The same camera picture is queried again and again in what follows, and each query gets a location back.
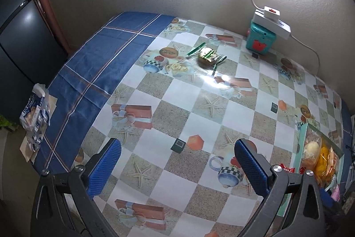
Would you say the yellow cake packet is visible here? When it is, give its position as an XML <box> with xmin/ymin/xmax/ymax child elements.
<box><xmin>316</xmin><ymin>144</ymin><xmax>333</xmax><ymax>187</ymax></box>

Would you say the green-wrapped round pastry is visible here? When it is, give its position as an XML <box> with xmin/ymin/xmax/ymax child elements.
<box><xmin>186</xmin><ymin>42</ymin><xmax>227</xmax><ymax>76</ymax></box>

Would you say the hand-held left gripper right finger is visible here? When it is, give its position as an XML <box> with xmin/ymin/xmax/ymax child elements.
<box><xmin>234</xmin><ymin>138</ymin><xmax>325</xmax><ymax>237</ymax></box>

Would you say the green plant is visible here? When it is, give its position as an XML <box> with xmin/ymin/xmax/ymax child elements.
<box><xmin>0</xmin><ymin>114</ymin><xmax>18</xmax><ymax>132</ymax></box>

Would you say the white power strip cable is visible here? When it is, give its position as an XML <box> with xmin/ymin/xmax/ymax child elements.
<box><xmin>290</xmin><ymin>34</ymin><xmax>321</xmax><ymax>75</ymax></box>

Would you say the reddish brown wooden post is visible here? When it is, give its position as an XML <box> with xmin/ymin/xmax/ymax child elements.
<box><xmin>38</xmin><ymin>0</ymin><xmax>70</xmax><ymax>56</ymax></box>

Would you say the mint green cardboard box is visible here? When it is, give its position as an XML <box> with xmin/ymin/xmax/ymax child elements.
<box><xmin>288</xmin><ymin>123</ymin><xmax>346</xmax><ymax>223</ymax></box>

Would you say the white power strip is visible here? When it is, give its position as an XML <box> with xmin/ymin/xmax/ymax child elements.
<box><xmin>254</xmin><ymin>11</ymin><xmax>292</xmax><ymax>40</ymax></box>

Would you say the clear-wrapped white bun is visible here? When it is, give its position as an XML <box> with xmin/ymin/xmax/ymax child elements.
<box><xmin>302</xmin><ymin>131</ymin><xmax>322</xmax><ymax>168</ymax></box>

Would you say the teal cube box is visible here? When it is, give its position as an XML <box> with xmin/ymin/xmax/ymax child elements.
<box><xmin>246</xmin><ymin>19</ymin><xmax>278</xmax><ymax>56</ymax></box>

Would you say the large red snack packet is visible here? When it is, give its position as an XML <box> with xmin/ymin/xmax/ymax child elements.
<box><xmin>279</xmin><ymin>164</ymin><xmax>296</xmax><ymax>174</ymax></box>

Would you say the crumpled blue white bag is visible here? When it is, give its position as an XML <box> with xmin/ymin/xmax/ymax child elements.
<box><xmin>19</xmin><ymin>83</ymin><xmax>50</xmax><ymax>153</ymax></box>

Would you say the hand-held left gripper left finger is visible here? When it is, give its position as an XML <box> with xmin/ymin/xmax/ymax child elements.
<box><xmin>31</xmin><ymin>138</ymin><xmax>122</xmax><ymax>237</ymax></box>

